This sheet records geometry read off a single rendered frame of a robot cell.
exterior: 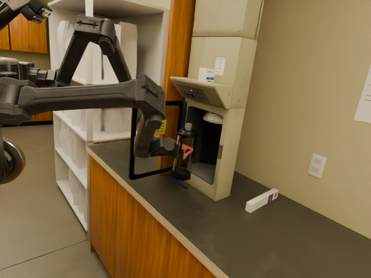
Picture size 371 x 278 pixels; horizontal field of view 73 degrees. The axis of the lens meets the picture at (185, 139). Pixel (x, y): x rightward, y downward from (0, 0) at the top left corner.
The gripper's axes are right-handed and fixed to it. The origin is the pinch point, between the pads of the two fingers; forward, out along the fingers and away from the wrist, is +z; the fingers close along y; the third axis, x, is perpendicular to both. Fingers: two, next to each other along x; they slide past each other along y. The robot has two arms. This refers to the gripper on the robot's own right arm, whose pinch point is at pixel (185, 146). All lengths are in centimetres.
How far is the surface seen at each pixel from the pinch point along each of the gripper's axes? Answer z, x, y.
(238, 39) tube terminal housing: 8, -51, -13
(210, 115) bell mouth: 13.2, -15.7, -0.7
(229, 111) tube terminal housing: 10.0, -20.7, -14.2
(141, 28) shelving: 55, -69, 143
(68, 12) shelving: 8, -75, 210
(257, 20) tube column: 17, -60, -14
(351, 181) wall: 53, 2, -58
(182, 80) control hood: -1.2, -30.3, 7.7
